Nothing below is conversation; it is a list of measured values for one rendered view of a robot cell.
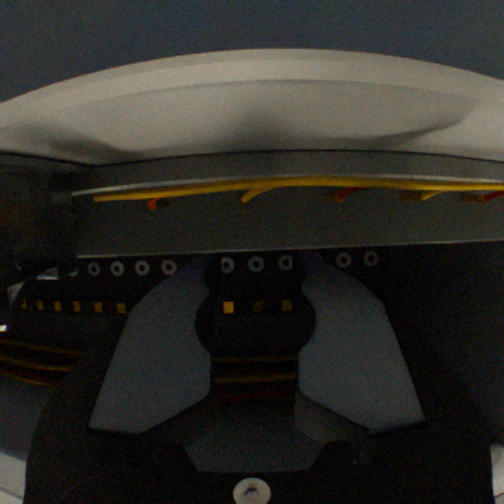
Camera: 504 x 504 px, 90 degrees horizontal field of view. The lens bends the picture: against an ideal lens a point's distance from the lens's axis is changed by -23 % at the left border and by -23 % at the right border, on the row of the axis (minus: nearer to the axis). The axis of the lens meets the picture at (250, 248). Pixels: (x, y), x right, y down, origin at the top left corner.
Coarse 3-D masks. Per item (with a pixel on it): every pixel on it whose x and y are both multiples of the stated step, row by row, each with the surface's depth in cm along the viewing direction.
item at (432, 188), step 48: (96, 192) 6; (144, 192) 6; (192, 192) 6; (240, 192) 8; (288, 192) 8; (336, 192) 7; (384, 192) 8; (432, 192) 6; (480, 192) 8; (96, 240) 8; (144, 240) 8; (192, 240) 8; (240, 240) 8; (288, 240) 8; (336, 240) 8; (384, 240) 8; (432, 240) 8; (480, 240) 8
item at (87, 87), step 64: (0, 0) 2; (64, 0) 2; (128, 0) 2; (192, 0) 2; (256, 0) 2; (320, 0) 2; (384, 0) 2; (448, 0) 2; (0, 64) 2; (64, 64) 2; (128, 64) 2; (192, 64) 2; (256, 64) 2; (320, 64) 2; (384, 64) 2; (448, 64) 2; (0, 128) 3; (64, 128) 4; (128, 128) 4; (192, 128) 5; (256, 128) 5; (320, 128) 5; (384, 128) 5; (448, 128) 4; (448, 256) 18
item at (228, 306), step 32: (128, 256) 23; (160, 256) 23; (192, 256) 23; (224, 256) 22; (352, 256) 22; (384, 256) 22; (32, 288) 23; (64, 288) 23; (96, 288) 23; (128, 288) 23; (224, 288) 23; (256, 288) 23; (288, 288) 23; (384, 288) 23
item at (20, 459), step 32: (0, 352) 26; (64, 352) 27; (0, 384) 23; (32, 384) 24; (224, 384) 27; (256, 384) 27; (288, 384) 27; (0, 416) 18; (32, 416) 20; (224, 416) 22; (256, 416) 22; (288, 416) 22; (0, 448) 12; (192, 448) 19; (224, 448) 19; (256, 448) 19; (288, 448) 18; (320, 448) 18; (0, 480) 12
